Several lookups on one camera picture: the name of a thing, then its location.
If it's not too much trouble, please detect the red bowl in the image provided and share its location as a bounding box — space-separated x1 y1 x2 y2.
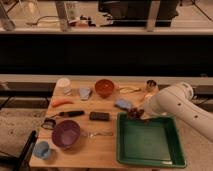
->
95 79 114 98

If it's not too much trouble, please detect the black handled knife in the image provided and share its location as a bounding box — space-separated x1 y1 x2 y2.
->
49 110 85 119

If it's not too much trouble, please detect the black binder clip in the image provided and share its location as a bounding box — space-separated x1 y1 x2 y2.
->
41 118 56 130

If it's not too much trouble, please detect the green plastic tray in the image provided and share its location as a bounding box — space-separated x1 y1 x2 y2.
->
116 113 187 168

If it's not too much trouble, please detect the light blue cup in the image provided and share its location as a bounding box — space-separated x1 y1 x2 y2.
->
33 141 51 160

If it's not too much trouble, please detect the purple plastic bowl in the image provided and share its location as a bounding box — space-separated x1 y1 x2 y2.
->
51 120 81 149

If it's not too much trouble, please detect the white lidded jar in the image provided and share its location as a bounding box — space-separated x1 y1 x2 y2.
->
56 78 71 95

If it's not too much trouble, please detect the light blue cloth piece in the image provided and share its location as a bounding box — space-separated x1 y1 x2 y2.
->
79 87 92 100

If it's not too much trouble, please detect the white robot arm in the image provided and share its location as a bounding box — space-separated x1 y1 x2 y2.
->
143 82 213 142

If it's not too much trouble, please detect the dark red grape bunch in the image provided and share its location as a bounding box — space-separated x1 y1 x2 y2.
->
127 108 144 119

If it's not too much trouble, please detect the wooden table board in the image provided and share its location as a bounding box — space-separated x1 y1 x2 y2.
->
30 81 146 169

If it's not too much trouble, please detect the small metal cup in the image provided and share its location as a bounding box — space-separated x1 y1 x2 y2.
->
146 80 157 92

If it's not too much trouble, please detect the blue sponge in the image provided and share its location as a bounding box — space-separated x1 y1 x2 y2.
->
114 98 133 110

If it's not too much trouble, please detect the black rectangular block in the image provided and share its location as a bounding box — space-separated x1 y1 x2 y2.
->
89 112 110 121

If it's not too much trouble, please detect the orange carrot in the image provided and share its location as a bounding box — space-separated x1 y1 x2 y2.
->
51 99 73 107

